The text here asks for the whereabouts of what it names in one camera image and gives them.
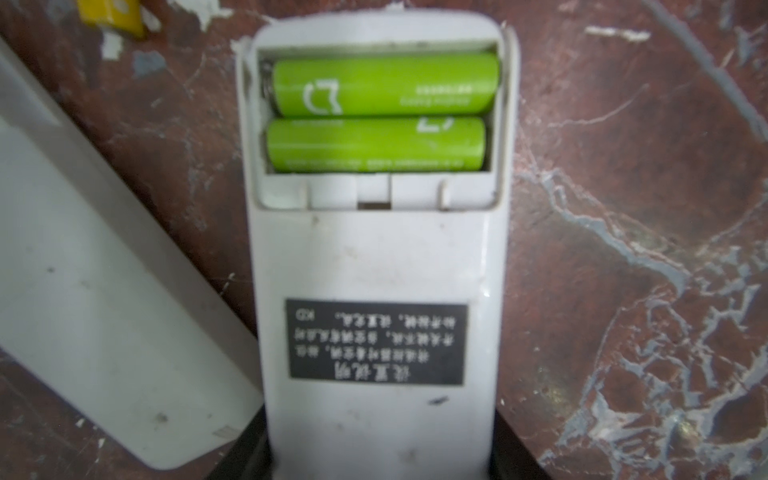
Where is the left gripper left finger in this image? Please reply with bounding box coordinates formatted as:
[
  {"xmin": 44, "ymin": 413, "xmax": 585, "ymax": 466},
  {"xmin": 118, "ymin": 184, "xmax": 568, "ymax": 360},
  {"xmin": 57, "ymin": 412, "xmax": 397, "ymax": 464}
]
[{"xmin": 206, "ymin": 407, "xmax": 273, "ymax": 480}]

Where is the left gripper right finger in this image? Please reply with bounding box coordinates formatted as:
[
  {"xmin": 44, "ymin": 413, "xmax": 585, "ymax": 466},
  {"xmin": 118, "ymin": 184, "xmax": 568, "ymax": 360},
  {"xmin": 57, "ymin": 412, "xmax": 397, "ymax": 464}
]
[{"xmin": 489, "ymin": 411, "xmax": 551, "ymax": 480}]

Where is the red white remote control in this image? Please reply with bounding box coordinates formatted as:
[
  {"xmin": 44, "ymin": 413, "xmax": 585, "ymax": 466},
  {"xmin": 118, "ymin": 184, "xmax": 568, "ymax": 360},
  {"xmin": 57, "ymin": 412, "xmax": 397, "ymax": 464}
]
[{"xmin": 233, "ymin": 9, "xmax": 521, "ymax": 479}]

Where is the yellow battery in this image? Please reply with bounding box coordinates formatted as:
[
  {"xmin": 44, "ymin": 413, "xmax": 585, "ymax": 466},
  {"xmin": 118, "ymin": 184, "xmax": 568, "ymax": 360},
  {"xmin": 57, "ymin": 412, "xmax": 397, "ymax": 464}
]
[{"xmin": 76, "ymin": 0, "xmax": 145, "ymax": 39}]

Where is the lower green battery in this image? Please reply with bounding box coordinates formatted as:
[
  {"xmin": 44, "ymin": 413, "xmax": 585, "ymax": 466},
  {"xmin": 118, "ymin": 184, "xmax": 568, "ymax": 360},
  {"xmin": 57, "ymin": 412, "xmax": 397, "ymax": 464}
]
[{"xmin": 265, "ymin": 116, "xmax": 486, "ymax": 174}]

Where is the green battery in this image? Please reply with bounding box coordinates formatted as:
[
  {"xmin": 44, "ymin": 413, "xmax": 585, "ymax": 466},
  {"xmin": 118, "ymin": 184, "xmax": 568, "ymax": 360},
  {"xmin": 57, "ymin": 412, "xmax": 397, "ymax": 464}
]
[
  {"xmin": 263, "ymin": 52, "xmax": 501, "ymax": 118},
  {"xmin": 265, "ymin": 116, "xmax": 486, "ymax": 174}
]

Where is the upper green battery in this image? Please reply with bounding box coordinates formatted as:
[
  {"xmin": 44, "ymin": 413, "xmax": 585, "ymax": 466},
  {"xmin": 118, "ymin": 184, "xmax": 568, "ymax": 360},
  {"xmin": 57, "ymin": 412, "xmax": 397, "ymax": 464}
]
[{"xmin": 263, "ymin": 52, "xmax": 501, "ymax": 118}]

